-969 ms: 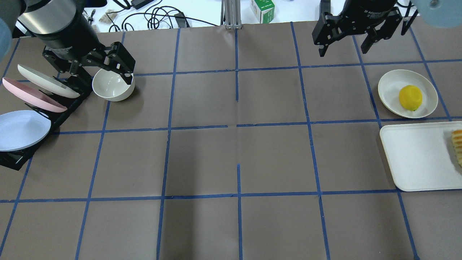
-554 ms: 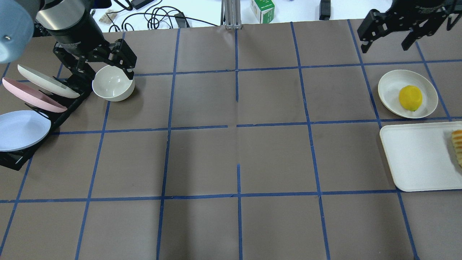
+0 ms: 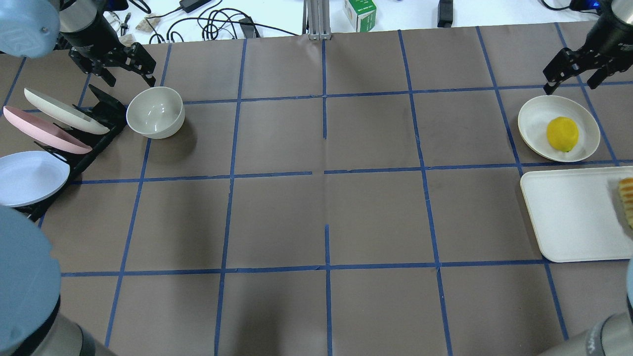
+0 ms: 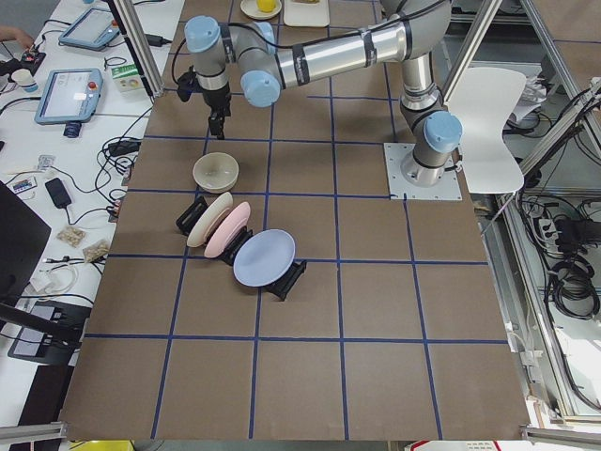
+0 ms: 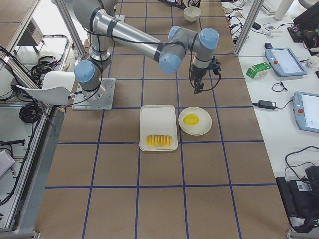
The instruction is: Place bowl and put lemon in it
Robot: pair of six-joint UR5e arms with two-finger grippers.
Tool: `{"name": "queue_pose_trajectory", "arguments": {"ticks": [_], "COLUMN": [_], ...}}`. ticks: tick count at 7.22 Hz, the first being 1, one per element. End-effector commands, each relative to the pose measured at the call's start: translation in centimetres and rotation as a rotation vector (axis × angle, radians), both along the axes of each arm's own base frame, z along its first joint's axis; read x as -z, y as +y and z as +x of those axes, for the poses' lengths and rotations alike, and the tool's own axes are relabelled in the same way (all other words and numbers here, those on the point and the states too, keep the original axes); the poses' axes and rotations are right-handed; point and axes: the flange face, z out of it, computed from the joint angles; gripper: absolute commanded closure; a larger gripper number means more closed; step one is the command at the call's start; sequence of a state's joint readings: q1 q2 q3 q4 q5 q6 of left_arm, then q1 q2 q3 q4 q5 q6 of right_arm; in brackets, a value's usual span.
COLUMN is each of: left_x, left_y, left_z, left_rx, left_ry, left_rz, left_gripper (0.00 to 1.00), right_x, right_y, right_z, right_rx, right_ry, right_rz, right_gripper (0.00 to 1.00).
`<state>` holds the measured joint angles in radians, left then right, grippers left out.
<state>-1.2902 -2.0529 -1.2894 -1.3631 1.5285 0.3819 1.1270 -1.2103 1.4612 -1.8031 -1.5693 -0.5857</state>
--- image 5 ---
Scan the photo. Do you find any cream rectangular tray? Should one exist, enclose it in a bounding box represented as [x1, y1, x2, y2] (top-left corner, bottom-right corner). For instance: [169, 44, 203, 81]
[139, 105, 178, 152]

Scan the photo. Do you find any black phone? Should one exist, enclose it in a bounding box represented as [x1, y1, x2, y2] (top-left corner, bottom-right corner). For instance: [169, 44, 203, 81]
[252, 22, 261, 30]

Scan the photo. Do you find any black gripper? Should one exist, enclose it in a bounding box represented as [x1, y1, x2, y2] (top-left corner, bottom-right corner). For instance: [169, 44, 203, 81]
[189, 56, 212, 94]

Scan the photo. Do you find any blue teach pendant far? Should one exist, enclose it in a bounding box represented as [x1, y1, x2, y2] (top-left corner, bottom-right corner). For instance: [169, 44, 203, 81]
[265, 48, 307, 77]

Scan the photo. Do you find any white chair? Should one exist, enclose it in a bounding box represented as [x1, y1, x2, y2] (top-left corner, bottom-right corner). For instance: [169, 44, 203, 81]
[17, 71, 75, 106]

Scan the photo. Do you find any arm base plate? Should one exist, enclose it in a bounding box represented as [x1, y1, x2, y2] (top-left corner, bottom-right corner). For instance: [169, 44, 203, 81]
[114, 15, 125, 22]
[72, 78, 116, 110]

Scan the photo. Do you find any sliced yellow pineapple toy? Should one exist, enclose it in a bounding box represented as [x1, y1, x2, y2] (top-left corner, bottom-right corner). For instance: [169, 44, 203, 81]
[146, 135, 172, 147]

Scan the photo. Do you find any black power adapter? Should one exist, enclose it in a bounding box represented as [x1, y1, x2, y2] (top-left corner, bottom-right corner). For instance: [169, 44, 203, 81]
[258, 100, 277, 110]

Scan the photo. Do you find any blue teach pendant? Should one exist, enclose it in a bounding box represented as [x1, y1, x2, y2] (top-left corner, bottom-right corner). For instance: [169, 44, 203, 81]
[293, 92, 319, 133]
[265, 48, 307, 77]

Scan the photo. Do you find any blue teach pendant near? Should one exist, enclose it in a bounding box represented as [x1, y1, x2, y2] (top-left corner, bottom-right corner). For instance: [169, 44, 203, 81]
[293, 92, 319, 133]

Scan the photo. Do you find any green white carton box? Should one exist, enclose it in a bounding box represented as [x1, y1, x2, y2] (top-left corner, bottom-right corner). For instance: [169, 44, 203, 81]
[246, 62, 271, 79]

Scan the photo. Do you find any yellow lemon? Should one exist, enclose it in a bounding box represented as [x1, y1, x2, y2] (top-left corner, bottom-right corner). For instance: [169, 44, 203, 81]
[182, 114, 200, 126]

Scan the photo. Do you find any white bowl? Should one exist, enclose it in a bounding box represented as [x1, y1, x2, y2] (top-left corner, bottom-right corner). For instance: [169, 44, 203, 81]
[183, 6, 202, 22]

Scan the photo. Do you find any cream round plate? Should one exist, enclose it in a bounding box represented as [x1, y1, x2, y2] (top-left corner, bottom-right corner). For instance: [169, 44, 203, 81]
[178, 107, 212, 136]

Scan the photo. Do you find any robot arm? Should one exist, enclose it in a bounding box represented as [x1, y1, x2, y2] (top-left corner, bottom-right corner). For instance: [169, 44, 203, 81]
[73, 0, 221, 94]

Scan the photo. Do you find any aluminium frame post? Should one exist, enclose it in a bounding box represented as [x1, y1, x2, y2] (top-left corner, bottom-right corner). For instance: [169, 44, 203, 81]
[234, 0, 264, 56]

